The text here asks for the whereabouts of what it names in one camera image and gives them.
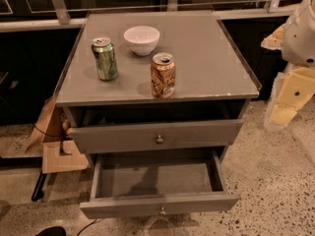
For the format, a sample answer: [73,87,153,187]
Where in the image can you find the grey drawer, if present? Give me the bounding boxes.
[70,119,243,153]
[80,148,239,219]

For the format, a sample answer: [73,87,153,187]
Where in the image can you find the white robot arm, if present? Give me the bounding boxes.
[261,0,315,131]

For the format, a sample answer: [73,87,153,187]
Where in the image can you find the grey drawer cabinet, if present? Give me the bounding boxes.
[53,11,263,169]

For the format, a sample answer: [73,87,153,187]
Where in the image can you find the grey top drawer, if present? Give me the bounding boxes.
[70,119,243,153]

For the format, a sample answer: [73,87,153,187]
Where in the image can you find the orange crushed soda can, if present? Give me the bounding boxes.
[151,52,176,98]

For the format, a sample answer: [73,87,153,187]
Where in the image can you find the white ceramic bowl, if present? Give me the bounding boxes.
[124,26,160,56]

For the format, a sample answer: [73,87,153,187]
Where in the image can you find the green soda can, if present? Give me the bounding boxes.
[92,36,118,81]

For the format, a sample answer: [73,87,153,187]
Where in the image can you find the brown cardboard pieces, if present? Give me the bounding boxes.
[26,96,89,173]

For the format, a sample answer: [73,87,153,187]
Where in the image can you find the black bar on floor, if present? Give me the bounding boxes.
[31,172,47,202]

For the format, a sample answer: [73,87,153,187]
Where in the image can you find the black shoe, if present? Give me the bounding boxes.
[35,226,66,236]

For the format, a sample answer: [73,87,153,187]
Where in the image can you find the black cable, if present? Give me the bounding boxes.
[76,217,99,236]

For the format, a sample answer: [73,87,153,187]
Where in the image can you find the metal window frame rail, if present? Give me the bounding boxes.
[0,0,315,33]

